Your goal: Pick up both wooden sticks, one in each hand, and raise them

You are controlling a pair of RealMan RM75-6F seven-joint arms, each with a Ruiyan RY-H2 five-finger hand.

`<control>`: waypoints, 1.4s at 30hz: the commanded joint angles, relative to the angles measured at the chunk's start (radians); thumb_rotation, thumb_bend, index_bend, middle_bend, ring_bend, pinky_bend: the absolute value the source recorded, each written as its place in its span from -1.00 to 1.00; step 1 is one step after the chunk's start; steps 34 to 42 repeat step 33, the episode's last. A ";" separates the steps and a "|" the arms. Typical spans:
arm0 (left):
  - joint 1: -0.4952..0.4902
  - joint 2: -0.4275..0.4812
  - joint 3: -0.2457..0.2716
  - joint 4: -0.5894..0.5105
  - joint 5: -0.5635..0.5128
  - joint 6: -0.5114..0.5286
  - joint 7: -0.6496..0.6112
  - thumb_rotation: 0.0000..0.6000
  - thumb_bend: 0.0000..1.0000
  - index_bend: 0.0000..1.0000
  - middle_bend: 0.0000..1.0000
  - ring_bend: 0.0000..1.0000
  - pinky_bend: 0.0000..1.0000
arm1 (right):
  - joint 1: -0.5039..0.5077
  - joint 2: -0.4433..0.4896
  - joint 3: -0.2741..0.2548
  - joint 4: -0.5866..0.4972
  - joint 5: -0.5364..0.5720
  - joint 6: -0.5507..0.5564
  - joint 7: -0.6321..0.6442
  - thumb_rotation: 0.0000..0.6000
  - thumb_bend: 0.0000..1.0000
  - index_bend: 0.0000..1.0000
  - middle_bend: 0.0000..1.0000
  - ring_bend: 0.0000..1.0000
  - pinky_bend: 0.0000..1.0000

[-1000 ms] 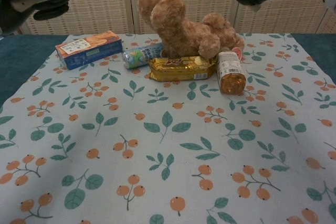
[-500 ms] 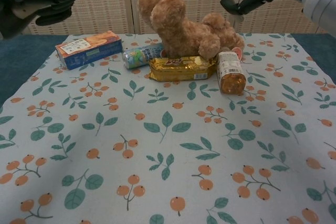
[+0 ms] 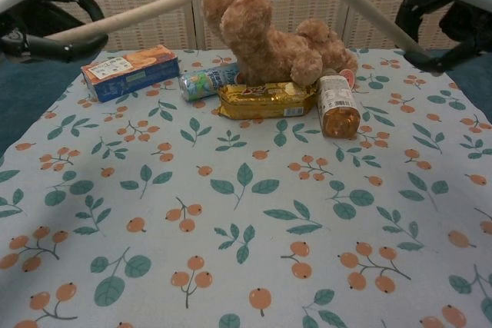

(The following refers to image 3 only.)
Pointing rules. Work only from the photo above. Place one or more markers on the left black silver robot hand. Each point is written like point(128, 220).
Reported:
point(23, 17)

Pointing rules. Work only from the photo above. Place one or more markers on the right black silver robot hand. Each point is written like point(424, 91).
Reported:
point(465, 17)

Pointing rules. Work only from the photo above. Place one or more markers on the wooden stick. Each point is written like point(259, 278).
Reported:
point(146, 11)
point(369, 5)

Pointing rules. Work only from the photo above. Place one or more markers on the blue cracker box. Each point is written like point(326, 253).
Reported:
point(130, 72)

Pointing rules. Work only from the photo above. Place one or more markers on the red white hang tag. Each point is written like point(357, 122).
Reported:
point(348, 75)

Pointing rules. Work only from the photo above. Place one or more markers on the amber liquid plastic bottle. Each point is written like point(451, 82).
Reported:
point(338, 109)

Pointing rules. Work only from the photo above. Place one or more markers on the brown plush dog toy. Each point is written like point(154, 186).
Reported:
point(276, 51)

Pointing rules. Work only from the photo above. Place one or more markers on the light blue drink can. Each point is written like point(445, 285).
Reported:
point(203, 81)

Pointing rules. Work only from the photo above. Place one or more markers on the gold foil snack packet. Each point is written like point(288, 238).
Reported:
point(265, 101)

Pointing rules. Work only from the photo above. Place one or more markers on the floral fruit print tablecloth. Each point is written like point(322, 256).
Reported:
point(246, 220)

